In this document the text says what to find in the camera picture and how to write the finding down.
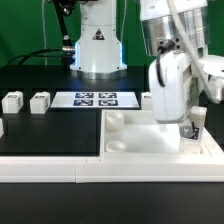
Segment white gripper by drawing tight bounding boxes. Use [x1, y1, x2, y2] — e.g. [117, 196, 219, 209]
[148, 51, 203, 123]

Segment white square tabletop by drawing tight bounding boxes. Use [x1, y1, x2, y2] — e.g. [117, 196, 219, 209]
[100, 110, 224, 157]

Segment white sheet with AprilTags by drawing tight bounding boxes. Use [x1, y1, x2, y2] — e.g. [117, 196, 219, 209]
[51, 92, 139, 108]

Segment white L-shaped obstacle fence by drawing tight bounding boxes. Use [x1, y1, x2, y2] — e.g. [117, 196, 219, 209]
[0, 155, 224, 183]

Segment white part at left edge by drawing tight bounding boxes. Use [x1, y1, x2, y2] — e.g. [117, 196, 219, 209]
[0, 118, 4, 139]

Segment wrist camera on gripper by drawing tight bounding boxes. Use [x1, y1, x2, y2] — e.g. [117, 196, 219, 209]
[200, 55, 224, 104]

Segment black cables on table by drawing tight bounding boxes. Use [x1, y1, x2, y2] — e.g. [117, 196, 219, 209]
[6, 48, 75, 66]

